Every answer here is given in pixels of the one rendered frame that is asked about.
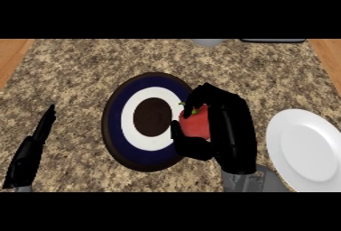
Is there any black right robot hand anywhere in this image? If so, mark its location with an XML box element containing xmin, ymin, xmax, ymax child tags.
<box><xmin>170</xmin><ymin>82</ymin><xmax>258</xmax><ymax>176</ymax></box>

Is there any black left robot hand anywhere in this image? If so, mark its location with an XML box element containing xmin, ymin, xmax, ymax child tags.
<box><xmin>2</xmin><ymin>104</ymin><xmax>59</xmax><ymax>189</ymax></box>

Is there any red bell pepper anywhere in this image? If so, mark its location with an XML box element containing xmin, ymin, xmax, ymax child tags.
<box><xmin>177</xmin><ymin>101</ymin><xmax>211</xmax><ymax>141</ymax></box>

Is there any blue and white ringed plate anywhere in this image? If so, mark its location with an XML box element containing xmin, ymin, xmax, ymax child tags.
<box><xmin>102</xmin><ymin>71</ymin><xmax>195</xmax><ymax>173</ymax></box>

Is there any grey round object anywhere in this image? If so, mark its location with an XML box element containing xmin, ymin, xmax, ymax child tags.
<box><xmin>190</xmin><ymin>38</ymin><xmax>226</xmax><ymax>48</ymax></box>

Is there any dark flat object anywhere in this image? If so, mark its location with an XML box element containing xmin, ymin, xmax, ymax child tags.
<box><xmin>239</xmin><ymin>38</ymin><xmax>307</xmax><ymax>44</ymax></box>

